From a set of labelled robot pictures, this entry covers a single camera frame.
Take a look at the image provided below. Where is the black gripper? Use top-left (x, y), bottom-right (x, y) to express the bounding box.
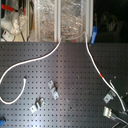
top-left (103, 107), bottom-right (128, 125)

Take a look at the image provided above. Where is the lower left metal clip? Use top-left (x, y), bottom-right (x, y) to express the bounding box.
top-left (30, 97), bottom-right (45, 114)

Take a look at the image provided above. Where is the blue plastic clamp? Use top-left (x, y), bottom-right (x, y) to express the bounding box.
top-left (91, 26), bottom-right (98, 44)

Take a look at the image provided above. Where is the clear plastic panel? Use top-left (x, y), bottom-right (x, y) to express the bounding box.
top-left (34, 0), bottom-right (94, 42)

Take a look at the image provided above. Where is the blue object bottom left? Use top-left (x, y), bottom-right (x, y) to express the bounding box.
top-left (0, 116), bottom-right (6, 126)

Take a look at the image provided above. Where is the white device with red parts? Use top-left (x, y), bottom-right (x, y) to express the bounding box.
top-left (1, 4), bottom-right (27, 36)

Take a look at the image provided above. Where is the right metal cable clip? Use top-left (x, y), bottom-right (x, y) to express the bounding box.
top-left (103, 90), bottom-right (115, 104)

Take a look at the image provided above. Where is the metal cable clip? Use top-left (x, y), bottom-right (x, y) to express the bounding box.
top-left (103, 90), bottom-right (115, 104)
top-left (48, 80), bottom-right (59, 100)

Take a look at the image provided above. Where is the white cable with red band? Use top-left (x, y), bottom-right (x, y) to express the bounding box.
top-left (85, 31), bottom-right (128, 113)

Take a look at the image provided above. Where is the upper metal cable clip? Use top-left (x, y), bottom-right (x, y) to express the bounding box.
top-left (48, 80), bottom-right (59, 100)

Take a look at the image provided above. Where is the long white cable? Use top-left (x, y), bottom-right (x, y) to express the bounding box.
top-left (0, 31), bottom-right (88, 105)

